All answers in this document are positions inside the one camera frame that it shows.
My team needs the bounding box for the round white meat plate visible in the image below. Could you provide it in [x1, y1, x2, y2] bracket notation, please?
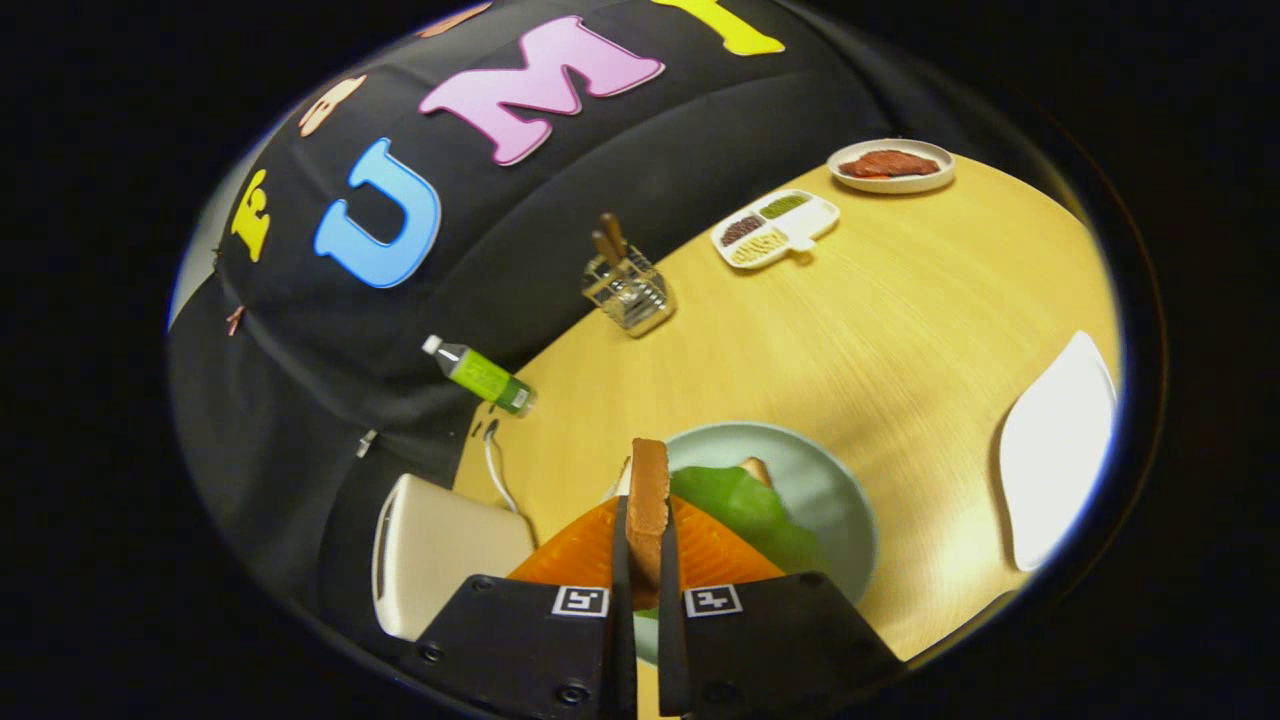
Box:
[827, 138, 957, 195]

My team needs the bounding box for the metal wire utensil holder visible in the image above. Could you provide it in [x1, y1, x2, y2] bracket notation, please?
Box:
[582, 245, 677, 338]

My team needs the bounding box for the white square plate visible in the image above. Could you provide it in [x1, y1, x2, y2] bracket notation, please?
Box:
[998, 330, 1118, 573]

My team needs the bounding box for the red-brown meat piece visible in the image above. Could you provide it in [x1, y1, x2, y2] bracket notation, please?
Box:
[840, 149, 941, 180]

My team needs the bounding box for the white divided snack dish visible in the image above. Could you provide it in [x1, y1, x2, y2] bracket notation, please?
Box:
[711, 189, 841, 271]

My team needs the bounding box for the toasted bread slice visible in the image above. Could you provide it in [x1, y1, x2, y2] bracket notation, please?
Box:
[625, 437, 671, 611]

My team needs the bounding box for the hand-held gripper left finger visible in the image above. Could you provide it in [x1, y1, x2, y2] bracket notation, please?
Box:
[400, 495, 638, 720]

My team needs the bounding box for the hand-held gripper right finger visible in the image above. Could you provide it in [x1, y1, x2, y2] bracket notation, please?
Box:
[655, 497, 906, 719]

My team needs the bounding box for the black backdrop cloth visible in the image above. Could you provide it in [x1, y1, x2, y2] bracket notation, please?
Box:
[168, 0, 1061, 641]

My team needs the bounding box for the green lettuce leaf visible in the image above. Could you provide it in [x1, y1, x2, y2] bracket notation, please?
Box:
[640, 465, 829, 619]

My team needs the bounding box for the white toaster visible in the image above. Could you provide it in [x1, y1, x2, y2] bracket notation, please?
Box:
[372, 473, 536, 641]

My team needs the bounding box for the pale green round plate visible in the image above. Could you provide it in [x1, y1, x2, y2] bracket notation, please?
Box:
[632, 421, 881, 666]

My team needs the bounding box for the white toaster cable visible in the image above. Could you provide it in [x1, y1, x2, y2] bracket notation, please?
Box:
[483, 420, 521, 516]

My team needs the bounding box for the green label plastic bottle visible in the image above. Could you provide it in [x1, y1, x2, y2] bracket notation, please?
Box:
[421, 334, 539, 418]

